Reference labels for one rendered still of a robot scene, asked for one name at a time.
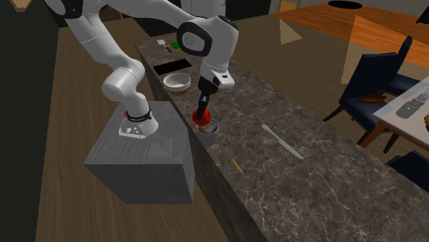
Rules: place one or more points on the dark blue chair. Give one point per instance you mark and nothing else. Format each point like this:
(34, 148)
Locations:
(412, 167)
(375, 83)

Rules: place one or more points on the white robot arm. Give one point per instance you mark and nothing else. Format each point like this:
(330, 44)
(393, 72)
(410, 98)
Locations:
(120, 80)

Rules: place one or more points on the green sponge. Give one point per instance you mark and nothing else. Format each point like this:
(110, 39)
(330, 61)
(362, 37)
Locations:
(175, 46)

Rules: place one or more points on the red round fruit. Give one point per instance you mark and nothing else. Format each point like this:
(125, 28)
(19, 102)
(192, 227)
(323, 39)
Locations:
(206, 116)

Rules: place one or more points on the grey robot stand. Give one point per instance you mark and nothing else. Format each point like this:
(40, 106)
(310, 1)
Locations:
(144, 161)

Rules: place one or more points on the grey cup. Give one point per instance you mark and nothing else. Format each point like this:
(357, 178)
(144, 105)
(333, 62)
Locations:
(208, 134)

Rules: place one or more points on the black flat tablet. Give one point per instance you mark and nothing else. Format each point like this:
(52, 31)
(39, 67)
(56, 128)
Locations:
(172, 66)

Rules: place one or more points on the white and brown bowl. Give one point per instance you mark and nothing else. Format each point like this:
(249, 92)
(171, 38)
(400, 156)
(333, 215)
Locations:
(176, 83)

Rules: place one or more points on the white dining table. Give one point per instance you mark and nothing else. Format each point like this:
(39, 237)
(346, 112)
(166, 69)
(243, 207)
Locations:
(407, 114)

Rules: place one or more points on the white spatula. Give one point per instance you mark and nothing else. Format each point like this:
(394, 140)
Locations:
(163, 44)

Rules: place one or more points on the silver knife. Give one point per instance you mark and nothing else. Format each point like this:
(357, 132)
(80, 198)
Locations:
(282, 142)

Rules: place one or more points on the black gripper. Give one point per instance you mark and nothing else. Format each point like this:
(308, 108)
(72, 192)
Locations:
(207, 86)

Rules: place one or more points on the yellow pencil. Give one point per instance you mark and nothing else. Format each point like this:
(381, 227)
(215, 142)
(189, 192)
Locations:
(237, 166)

